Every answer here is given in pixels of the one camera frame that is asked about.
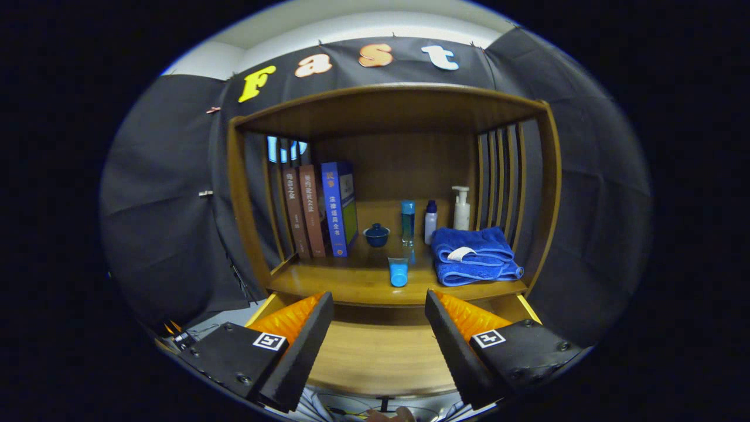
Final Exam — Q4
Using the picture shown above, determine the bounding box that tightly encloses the white pump bottle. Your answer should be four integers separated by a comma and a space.
451, 186, 471, 231

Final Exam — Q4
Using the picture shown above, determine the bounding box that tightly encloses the blue book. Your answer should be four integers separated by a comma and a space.
320, 161, 359, 257

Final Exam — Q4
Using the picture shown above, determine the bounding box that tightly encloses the black backdrop cloth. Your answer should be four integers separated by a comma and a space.
100, 26, 653, 346

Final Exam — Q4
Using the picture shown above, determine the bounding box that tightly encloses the wooden countertop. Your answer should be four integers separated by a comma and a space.
267, 199, 528, 308

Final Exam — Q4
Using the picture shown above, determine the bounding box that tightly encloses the teal glass bottle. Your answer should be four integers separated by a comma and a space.
400, 200, 416, 247

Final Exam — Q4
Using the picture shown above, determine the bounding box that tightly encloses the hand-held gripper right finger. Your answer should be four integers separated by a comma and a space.
425, 289, 587, 409

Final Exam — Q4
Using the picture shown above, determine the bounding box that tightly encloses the blue lidded teacup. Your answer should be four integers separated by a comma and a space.
363, 223, 391, 248

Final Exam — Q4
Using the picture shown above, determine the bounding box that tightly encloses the wooden drawer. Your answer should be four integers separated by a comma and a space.
245, 291, 543, 413

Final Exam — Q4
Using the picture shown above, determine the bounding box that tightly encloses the wooden cabinet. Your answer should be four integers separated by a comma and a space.
226, 82, 563, 414

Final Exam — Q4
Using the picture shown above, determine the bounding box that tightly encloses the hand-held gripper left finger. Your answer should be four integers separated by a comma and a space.
155, 291, 335, 414

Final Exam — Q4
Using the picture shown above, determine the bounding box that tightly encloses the brown book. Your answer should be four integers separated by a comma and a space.
281, 167, 311, 260
298, 164, 326, 257

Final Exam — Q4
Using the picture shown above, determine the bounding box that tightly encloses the folded blue towel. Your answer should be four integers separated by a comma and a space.
431, 226, 525, 287

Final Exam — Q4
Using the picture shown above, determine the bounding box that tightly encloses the blue cosmetic tube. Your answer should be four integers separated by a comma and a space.
387, 257, 410, 288

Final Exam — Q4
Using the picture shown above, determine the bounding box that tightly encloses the white bottle blue cap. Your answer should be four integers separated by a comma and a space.
424, 200, 438, 246

